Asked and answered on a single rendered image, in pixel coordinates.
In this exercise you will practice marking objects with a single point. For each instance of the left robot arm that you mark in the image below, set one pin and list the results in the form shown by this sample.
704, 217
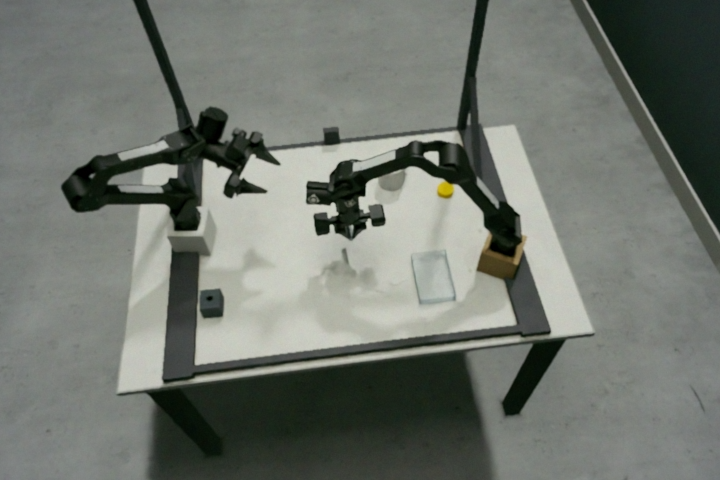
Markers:
351, 176

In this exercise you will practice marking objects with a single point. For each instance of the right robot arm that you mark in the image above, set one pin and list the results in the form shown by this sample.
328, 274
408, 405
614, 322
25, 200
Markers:
170, 149

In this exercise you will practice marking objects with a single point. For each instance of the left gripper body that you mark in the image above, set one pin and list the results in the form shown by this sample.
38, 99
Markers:
322, 222

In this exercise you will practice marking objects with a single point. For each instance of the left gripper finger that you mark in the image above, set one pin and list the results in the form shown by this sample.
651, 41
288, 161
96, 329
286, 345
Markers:
358, 229
342, 232

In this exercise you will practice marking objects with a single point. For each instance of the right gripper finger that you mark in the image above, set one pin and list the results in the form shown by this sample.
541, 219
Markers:
264, 155
249, 188

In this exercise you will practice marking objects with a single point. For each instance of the yellow short cylinder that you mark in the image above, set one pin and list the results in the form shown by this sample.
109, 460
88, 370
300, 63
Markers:
445, 190

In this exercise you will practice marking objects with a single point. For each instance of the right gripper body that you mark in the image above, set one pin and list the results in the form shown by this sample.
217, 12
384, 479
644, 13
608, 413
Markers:
233, 181

